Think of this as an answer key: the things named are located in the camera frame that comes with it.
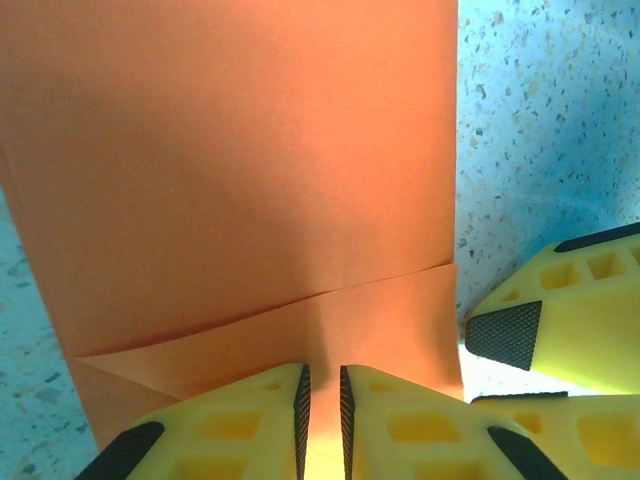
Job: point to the orange square paper sheet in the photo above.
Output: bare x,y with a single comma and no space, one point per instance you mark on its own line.
225,175

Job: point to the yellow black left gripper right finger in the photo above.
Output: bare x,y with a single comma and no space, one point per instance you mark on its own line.
415,435

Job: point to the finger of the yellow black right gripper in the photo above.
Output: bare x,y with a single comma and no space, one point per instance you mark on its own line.
585,310
600,440

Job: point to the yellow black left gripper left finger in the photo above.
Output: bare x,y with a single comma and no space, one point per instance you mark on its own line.
235,430

